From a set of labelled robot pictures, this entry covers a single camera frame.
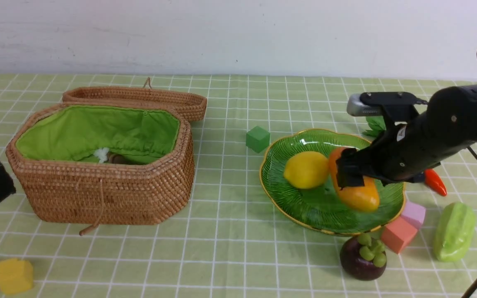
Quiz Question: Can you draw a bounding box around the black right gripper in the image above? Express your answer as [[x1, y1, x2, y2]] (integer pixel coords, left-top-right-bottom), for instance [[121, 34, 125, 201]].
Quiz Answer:
[[336, 120, 442, 190]]

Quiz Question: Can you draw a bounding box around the orange yellow mango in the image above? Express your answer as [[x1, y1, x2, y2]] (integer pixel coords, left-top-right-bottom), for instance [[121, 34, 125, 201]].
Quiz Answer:
[[329, 147, 380, 213]]

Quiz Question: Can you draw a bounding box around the yellow lemon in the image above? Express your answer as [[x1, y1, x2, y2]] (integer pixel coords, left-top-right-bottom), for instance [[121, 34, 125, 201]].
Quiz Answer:
[[283, 151, 329, 189]]

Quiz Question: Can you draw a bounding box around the orange carrot with leaves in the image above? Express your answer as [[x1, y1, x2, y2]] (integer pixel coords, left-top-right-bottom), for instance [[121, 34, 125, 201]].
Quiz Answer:
[[363, 116, 448, 196]]

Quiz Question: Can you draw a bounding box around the dark purple mangosteen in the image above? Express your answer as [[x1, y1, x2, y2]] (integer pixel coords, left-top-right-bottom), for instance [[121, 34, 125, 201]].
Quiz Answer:
[[340, 233, 387, 281]]

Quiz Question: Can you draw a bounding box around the green starfruit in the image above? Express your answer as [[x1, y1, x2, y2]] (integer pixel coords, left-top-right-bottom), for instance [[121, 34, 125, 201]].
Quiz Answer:
[[433, 202, 476, 262]]

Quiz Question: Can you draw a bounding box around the purple eggplant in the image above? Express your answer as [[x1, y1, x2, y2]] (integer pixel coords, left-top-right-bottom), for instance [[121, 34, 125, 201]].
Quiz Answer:
[[107, 152, 132, 165]]

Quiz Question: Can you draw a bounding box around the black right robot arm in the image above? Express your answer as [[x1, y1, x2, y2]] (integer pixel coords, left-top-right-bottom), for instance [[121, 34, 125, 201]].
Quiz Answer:
[[336, 85, 477, 188]]

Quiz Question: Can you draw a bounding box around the green glass leaf plate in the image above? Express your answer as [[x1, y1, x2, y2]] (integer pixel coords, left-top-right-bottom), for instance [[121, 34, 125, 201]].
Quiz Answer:
[[259, 128, 407, 236]]

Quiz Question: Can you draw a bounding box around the woven rattan basket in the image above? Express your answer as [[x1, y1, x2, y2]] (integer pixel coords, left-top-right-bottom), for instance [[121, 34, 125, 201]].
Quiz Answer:
[[6, 103, 195, 225]]

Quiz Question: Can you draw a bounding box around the salmon foam cube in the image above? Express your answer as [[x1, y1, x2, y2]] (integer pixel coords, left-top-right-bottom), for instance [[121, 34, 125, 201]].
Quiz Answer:
[[381, 217, 418, 255]]

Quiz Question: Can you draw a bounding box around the pink foam cube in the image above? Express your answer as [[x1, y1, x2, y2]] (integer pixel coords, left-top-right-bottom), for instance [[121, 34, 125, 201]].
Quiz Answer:
[[401, 201, 426, 230]]

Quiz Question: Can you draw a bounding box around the green fabric basket liner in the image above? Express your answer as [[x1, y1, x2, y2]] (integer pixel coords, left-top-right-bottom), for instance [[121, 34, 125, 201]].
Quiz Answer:
[[16, 105, 180, 164]]

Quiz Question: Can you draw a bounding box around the yellow foam block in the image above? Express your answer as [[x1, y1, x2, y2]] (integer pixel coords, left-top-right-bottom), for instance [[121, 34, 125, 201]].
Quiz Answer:
[[0, 258, 34, 296]]

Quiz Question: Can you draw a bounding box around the green foam cube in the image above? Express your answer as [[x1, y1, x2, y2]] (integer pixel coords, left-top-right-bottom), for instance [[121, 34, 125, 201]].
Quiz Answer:
[[246, 126, 271, 153]]

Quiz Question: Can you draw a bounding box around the wooden basket toggle peg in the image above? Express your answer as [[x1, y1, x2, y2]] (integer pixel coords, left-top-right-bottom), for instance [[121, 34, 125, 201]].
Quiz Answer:
[[78, 224, 99, 236]]

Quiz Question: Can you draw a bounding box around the green checkered tablecloth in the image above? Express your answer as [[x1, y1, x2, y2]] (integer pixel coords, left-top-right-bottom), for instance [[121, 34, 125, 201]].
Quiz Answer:
[[0, 75, 477, 298]]

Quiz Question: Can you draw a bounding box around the woven rattan basket lid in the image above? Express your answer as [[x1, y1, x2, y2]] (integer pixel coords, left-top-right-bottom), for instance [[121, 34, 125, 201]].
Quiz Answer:
[[61, 78, 207, 121]]

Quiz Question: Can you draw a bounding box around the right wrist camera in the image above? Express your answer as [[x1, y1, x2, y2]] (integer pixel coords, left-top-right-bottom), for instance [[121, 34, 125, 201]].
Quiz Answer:
[[346, 92, 429, 126]]

